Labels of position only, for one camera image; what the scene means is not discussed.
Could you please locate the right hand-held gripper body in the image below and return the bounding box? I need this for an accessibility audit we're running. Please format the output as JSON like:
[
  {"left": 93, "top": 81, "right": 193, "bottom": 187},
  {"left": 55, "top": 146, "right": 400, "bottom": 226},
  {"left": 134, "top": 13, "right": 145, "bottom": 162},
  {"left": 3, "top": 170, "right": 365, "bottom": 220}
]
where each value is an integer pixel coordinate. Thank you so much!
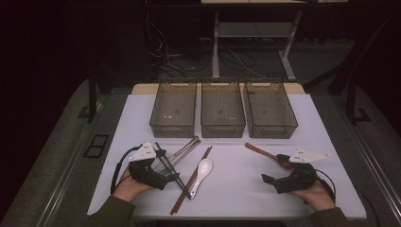
[{"left": 273, "top": 148, "right": 332, "bottom": 195}]

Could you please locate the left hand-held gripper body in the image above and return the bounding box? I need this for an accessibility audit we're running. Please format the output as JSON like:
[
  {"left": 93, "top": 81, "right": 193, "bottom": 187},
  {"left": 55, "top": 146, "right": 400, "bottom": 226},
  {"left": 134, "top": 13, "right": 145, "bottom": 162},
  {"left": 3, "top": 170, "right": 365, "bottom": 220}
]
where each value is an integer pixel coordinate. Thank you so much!
[{"left": 127, "top": 141, "right": 171, "bottom": 191}]

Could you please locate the brown wooden spoon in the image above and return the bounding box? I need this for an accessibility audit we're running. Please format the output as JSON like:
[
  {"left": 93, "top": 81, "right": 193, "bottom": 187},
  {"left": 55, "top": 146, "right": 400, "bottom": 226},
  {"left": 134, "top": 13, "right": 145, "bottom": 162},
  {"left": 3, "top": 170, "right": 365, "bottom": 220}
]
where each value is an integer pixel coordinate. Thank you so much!
[{"left": 244, "top": 142, "right": 294, "bottom": 171}]

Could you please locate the brown wooden chopstick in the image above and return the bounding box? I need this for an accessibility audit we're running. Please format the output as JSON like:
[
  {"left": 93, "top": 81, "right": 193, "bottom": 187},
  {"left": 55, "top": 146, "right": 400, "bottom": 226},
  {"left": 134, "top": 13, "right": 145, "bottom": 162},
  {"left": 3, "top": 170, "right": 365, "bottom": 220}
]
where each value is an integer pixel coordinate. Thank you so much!
[
  {"left": 171, "top": 146, "right": 214, "bottom": 216},
  {"left": 169, "top": 145, "right": 212, "bottom": 216}
]

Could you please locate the white ceramic spoon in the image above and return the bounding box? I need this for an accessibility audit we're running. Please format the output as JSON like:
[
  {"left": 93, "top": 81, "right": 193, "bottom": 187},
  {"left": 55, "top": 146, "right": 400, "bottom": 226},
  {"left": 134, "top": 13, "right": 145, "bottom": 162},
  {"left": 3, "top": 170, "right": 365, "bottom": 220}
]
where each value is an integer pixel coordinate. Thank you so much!
[{"left": 188, "top": 158, "right": 214, "bottom": 201}]

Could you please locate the smoky translucent plastic bin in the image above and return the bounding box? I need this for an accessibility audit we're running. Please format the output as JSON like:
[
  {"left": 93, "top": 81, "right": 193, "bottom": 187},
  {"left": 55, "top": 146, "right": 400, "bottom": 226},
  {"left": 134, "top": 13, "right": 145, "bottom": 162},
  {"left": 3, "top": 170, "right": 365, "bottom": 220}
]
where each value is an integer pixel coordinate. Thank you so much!
[
  {"left": 148, "top": 80, "right": 198, "bottom": 139},
  {"left": 243, "top": 79, "right": 299, "bottom": 140},
  {"left": 200, "top": 79, "right": 247, "bottom": 139}
]

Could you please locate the person's right hand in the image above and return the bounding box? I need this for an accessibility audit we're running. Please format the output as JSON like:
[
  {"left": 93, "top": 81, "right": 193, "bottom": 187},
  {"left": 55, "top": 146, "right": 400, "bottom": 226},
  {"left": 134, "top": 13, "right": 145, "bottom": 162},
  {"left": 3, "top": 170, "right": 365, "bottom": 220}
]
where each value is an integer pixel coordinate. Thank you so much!
[{"left": 291, "top": 181, "right": 337, "bottom": 212}]

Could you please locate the person's left hand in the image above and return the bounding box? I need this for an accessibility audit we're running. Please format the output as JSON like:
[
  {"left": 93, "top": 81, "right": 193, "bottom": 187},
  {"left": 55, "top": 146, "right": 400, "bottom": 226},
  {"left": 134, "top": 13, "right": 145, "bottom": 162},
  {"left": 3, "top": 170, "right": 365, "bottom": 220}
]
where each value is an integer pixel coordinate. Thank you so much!
[{"left": 112, "top": 168, "right": 155, "bottom": 203}]

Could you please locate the black metal stand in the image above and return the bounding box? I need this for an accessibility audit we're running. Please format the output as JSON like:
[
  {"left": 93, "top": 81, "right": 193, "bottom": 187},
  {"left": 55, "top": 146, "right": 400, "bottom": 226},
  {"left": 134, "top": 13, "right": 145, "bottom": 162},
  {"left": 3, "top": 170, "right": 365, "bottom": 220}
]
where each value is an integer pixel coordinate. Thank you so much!
[
  {"left": 77, "top": 67, "right": 107, "bottom": 124},
  {"left": 345, "top": 74, "right": 373, "bottom": 126}
]

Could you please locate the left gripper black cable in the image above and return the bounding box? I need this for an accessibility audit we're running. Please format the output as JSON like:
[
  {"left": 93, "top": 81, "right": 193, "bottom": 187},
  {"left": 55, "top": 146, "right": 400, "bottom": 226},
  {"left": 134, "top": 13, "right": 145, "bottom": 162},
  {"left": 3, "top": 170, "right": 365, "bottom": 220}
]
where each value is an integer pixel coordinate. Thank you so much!
[{"left": 110, "top": 144, "right": 144, "bottom": 196}]

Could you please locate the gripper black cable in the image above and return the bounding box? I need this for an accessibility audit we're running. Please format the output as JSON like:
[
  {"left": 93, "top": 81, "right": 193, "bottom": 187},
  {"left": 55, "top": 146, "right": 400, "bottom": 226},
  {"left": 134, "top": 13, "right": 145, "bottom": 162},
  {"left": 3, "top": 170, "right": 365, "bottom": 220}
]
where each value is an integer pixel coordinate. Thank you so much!
[
  {"left": 110, "top": 144, "right": 144, "bottom": 196},
  {"left": 315, "top": 168, "right": 338, "bottom": 202}
]

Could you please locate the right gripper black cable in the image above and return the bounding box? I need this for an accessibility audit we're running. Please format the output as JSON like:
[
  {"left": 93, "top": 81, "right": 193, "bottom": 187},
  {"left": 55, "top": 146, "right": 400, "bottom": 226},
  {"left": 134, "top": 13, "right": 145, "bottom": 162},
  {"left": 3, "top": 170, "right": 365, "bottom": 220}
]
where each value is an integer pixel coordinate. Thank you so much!
[{"left": 315, "top": 168, "right": 338, "bottom": 202}]

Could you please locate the black floor outlet frame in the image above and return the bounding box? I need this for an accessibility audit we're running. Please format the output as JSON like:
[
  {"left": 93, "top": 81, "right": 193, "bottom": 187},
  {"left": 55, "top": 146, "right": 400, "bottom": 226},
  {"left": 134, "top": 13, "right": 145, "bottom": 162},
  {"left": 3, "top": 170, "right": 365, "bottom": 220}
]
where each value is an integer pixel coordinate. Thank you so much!
[{"left": 83, "top": 133, "right": 110, "bottom": 159}]

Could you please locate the metal floor rail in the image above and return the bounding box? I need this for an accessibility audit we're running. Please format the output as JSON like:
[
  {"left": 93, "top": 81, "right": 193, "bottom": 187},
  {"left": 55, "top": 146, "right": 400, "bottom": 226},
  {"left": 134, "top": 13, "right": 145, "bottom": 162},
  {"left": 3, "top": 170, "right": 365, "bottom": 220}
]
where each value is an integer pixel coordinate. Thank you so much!
[
  {"left": 334, "top": 96, "right": 401, "bottom": 217},
  {"left": 35, "top": 103, "right": 107, "bottom": 227}
]

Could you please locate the bundle of floor cables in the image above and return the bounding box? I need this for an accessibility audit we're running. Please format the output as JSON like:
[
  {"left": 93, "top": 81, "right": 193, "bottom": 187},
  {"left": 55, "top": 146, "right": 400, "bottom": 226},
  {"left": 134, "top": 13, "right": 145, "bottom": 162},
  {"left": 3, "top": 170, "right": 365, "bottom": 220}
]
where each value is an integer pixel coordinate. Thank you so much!
[{"left": 145, "top": 12, "right": 263, "bottom": 79}]

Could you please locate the white metal desk frame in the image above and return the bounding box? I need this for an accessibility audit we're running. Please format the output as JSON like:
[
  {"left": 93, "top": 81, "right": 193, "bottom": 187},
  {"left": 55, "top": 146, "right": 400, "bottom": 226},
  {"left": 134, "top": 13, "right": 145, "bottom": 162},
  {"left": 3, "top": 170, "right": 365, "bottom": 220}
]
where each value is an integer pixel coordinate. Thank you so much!
[{"left": 200, "top": 0, "right": 349, "bottom": 82}]

